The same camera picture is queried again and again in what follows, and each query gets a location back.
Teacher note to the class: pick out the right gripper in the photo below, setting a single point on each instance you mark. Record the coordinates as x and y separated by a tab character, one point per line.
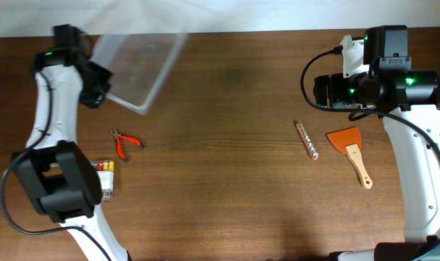
333	83

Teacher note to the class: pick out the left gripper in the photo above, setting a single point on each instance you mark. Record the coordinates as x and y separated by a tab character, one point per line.
96	101

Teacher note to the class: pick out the clear plastic container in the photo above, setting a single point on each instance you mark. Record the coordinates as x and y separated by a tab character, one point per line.
140	65

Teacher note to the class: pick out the clear case of coloured bits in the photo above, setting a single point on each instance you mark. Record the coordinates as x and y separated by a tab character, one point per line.
105	171

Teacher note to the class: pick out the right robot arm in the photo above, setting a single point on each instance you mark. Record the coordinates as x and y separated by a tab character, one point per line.
377	79

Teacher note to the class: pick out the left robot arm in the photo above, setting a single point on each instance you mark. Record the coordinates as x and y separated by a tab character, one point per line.
57	177

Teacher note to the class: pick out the orange scraper with wooden handle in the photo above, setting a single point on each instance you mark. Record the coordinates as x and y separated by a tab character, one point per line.
348	142

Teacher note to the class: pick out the orange socket rail with sockets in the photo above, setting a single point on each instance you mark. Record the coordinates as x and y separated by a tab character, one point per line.
312	151

